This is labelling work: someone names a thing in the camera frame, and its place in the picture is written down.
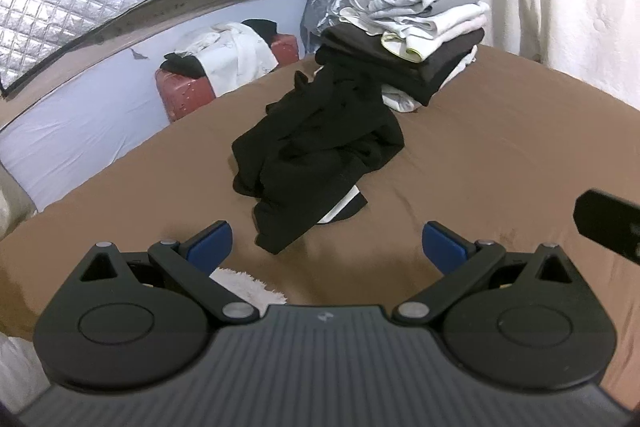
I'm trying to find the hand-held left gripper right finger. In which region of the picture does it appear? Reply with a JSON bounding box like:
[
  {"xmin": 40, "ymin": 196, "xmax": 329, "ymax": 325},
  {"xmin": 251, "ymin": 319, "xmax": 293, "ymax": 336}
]
[{"xmin": 392, "ymin": 221, "xmax": 576, "ymax": 327}]

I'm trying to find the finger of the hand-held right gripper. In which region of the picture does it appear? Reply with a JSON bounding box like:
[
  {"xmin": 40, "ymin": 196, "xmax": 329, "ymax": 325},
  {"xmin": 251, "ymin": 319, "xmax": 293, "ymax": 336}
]
[{"xmin": 574, "ymin": 189, "xmax": 640, "ymax": 265}]

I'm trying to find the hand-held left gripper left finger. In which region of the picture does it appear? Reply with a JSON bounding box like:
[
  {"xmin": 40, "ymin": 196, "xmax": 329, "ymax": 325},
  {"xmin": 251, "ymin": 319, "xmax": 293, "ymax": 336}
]
[{"xmin": 76, "ymin": 221, "xmax": 260, "ymax": 326}]

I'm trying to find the black sweater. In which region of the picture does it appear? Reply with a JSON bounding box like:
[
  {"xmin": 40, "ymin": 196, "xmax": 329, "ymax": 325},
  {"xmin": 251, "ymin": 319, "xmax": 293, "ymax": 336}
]
[{"xmin": 231, "ymin": 59, "xmax": 405, "ymax": 255}]

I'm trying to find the stack of folded clothes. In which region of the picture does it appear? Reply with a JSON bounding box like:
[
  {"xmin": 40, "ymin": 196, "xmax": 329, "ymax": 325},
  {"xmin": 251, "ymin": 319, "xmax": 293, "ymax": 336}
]
[{"xmin": 315, "ymin": 0, "xmax": 491, "ymax": 114}]

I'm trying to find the white fluffy cloth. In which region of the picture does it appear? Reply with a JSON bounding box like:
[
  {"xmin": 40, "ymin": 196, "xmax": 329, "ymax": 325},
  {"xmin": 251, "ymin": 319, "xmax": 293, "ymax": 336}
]
[{"xmin": 209, "ymin": 267, "xmax": 287, "ymax": 308}]

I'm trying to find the pale blue sheet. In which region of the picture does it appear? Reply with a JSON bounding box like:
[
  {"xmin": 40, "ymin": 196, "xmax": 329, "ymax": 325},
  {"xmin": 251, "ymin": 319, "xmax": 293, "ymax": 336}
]
[{"xmin": 0, "ymin": 0, "xmax": 313, "ymax": 212}]

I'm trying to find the black garment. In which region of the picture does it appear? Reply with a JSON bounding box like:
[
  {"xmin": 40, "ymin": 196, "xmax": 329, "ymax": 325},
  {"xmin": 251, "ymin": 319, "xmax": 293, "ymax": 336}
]
[
  {"xmin": 161, "ymin": 52, "xmax": 207, "ymax": 78},
  {"xmin": 242, "ymin": 19, "xmax": 279, "ymax": 48}
]

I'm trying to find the white printed cloth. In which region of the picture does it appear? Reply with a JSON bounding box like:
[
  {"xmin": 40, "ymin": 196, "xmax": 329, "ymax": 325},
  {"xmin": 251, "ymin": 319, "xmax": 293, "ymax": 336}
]
[{"xmin": 172, "ymin": 23, "xmax": 278, "ymax": 88}]

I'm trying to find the white blanket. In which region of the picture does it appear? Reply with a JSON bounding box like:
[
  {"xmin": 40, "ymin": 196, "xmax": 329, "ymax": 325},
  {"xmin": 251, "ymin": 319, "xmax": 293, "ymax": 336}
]
[{"xmin": 0, "ymin": 333, "xmax": 50, "ymax": 414}]

